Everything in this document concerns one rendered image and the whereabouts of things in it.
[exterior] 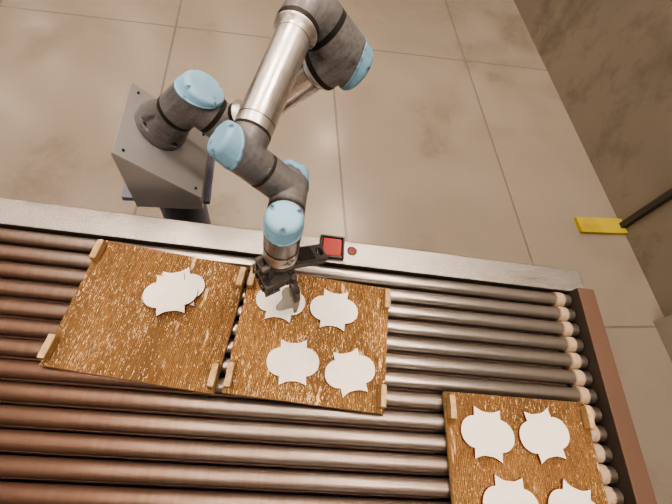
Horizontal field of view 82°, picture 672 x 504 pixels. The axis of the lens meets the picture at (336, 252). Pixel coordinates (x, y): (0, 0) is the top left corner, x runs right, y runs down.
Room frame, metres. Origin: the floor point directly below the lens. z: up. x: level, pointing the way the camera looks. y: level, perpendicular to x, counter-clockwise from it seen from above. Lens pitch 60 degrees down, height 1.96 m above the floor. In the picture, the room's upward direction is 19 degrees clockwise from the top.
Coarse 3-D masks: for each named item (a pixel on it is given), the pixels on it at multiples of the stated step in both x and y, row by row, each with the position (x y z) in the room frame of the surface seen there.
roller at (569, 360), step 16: (0, 304) 0.14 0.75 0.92; (16, 304) 0.15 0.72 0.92; (32, 304) 0.16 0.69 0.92; (48, 304) 0.18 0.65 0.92; (64, 304) 0.19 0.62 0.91; (416, 352) 0.38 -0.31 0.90; (432, 352) 0.40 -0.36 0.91; (448, 352) 0.41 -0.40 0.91; (464, 352) 0.42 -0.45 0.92; (480, 352) 0.44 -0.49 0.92; (496, 352) 0.46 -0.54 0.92; (512, 352) 0.47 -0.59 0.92; (528, 352) 0.49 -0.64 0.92; (544, 352) 0.51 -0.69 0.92; (576, 368) 0.50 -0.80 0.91
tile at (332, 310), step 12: (312, 300) 0.41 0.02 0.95; (324, 300) 0.42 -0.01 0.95; (336, 300) 0.44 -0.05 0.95; (348, 300) 0.45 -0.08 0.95; (312, 312) 0.38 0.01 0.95; (324, 312) 0.39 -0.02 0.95; (336, 312) 0.40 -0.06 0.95; (348, 312) 0.41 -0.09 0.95; (324, 324) 0.36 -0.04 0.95; (336, 324) 0.37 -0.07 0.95
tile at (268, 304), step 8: (280, 288) 0.41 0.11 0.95; (256, 296) 0.37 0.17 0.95; (264, 296) 0.38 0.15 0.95; (272, 296) 0.38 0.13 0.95; (280, 296) 0.39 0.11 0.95; (264, 304) 0.35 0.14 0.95; (272, 304) 0.36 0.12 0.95; (304, 304) 0.39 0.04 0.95; (272, 312) 0.34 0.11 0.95; (280, 312) 0.35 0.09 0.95; (288, 312) 0.36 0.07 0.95; (296, 312) 0.36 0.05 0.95; (288, 320) 0.33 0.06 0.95
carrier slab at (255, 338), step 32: (256, 288) 0.39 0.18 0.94; (320, 288) 0.46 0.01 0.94; (352, 288) 0.49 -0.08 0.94; (384, 288) 0.53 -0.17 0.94; (256, 320) 0.31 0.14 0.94; (384, 320) 0.43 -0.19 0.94; (256, 352) 0.23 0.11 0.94; (320, 352) 0.28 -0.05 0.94; (384, 352) 0.34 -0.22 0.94; (256, 384) 0.15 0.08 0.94; (288, 384) 0.18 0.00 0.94; (320, 384) 0.20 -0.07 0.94; (384, 384) 0.26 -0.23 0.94
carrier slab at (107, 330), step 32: (128, 256) 0.36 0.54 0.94; (160, 256) 0.39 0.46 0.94; (96, 288) 0.25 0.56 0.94; (128, 288) 0.28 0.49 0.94; (224, 288) 0.36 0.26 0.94; (64, 320) 0.15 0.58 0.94; (96, 320) 0.17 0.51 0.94; (128, 320) 0.20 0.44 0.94; (160, 320) 0.22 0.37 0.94; (192, 320) 0.25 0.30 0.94; (224, 320) 0.28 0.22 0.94; (64, 352) 0.08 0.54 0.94; (96, 352) 0.10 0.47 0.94; (128, 352) 0.13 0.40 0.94; (160, 352) 0.15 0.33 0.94; (192, 352) 0.18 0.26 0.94; (224, 352) 0.20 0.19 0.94; (160, 384) 0.08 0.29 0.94; (192, 384) 0.11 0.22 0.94
